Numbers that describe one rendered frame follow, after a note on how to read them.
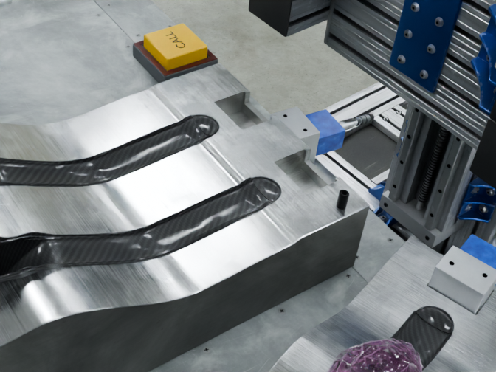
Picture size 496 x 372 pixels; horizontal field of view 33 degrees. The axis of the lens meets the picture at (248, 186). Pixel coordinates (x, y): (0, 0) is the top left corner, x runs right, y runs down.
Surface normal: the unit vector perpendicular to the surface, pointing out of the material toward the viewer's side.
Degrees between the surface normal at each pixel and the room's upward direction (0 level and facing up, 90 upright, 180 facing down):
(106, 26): 0
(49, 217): 27
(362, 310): 11
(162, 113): 1
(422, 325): 7
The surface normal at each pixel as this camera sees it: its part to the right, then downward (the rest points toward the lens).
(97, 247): 0.52, -0.72
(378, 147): 0.09, -0.72
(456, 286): -0.61, 0.51
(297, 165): 0.57, 0.61
